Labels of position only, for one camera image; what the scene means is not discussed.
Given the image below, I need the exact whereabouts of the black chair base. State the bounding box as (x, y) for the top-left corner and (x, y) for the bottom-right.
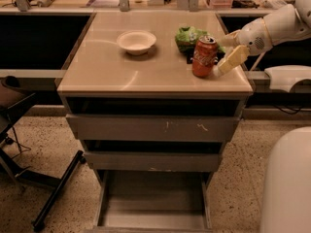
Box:
(0, 76), (87, 233)

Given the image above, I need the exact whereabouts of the orange coke can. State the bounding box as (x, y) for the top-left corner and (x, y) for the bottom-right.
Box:
(192, 35), (218, 78)

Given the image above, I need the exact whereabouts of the grey drawer cabinet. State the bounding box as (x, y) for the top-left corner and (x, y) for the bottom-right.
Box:
(56, 11), (255, 233)

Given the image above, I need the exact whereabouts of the grey middle drawer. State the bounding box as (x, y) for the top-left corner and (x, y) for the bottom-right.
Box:
(81, 140), (225, 172)

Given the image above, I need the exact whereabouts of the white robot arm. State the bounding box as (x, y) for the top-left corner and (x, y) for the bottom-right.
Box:
(212, 0), (311, 233)

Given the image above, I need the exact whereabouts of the grey drawer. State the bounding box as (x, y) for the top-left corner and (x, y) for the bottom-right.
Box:
(81, 140), (225, 172)
(85, 171), (212, 233)
(67, 98), (241, 142)

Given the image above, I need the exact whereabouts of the white stick with cap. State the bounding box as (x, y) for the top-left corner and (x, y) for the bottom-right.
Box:
(249, 54), (261, 71)

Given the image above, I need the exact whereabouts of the white paper bowl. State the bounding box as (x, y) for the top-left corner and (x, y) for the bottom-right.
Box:
(117, 30), (156, 55)

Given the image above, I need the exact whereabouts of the grey bottom drawer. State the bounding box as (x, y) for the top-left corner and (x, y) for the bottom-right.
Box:
(85, 171), (212, 233)

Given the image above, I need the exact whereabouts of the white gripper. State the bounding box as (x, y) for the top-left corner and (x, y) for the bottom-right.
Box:
(212, 17), (272, 78)

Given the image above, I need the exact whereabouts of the grey top drawer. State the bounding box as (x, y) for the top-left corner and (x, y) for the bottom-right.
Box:
(67, 98), (241, 142)

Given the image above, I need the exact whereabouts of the white curved chair part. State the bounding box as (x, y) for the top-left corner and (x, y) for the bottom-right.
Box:
(264, 65), (311, 92)

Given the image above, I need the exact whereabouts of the green chip bag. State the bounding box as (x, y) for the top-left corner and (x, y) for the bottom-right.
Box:
(175, 26), (225, 54)

